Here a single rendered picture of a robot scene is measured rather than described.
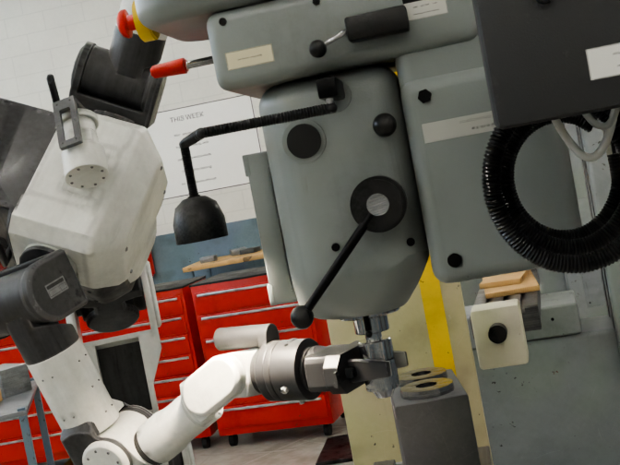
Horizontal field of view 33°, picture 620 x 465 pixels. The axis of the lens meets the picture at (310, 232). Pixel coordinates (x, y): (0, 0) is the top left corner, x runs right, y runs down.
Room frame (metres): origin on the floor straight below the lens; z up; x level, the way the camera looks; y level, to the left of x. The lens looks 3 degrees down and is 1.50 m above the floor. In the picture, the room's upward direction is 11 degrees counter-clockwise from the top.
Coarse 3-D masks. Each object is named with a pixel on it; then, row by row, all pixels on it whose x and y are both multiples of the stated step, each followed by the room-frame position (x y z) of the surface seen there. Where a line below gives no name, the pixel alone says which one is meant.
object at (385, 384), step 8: (392, 344) 1.42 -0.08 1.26; (360, 352) 1.41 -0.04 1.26; (368, 352) 1.40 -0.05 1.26; (376, 352) 1.40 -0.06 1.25; (384, 352) 1.40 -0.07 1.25; (392, 352) 1.41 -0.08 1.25; (384, 360) 1.40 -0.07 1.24; (392, 360) 1.41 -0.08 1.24; (392, 368) 1.40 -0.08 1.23; (392, 376) 1.40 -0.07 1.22; (368, 384) 1.41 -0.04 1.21; (376, 384) 1.40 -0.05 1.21; (384, 384) 1.40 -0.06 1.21; (392, 384) 1.40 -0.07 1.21
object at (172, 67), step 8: (208, 56) 1.54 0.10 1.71; (160, 64) 1.55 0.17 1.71; (168, 64) 1.54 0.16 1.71; (176, 64) 1.54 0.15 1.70; (184, 64) 1.54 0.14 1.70; (192, 64) 1.54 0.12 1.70; (200, 64) 1.54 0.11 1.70; (208, 64) 1.54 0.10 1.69; (152, 72) 1.55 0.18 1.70; (160, 72) 1.55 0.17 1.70; (168, 72) 1.55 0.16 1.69; (176, 72) 1.54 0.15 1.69; (184, 72) 1.55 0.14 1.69
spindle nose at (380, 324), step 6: (372, 318) 1.40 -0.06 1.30; (378, 318) 1.40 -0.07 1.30; (384, 318) 1.40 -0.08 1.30; (354, 324) 1.41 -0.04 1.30; (360, 324) 1.40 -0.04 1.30; (372, 324) 1.39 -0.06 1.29; (378, 324) 1.40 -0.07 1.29; (384, 324) 1.40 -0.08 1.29; (360, 330) 1.40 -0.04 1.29; (372, 330) 1.39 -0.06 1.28; (378, 330) 1.40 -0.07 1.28; (384, 330) 1.40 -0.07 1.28
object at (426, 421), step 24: (408, 384) 1.75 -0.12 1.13; (432, 384) 1.73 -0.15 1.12; (456, 384) 1.74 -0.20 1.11; (408, 408) 1.66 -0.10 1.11; (432, 408) 1.66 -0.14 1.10; (456, 408) 1.66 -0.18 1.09; (408, 432) 1.66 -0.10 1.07; (432, 432) 1.66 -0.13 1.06; (456, 432) 1.66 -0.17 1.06; (408, 456) 1.66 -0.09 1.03; (432, 456) 1.66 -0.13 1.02; (456, 456) 1.66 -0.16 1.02
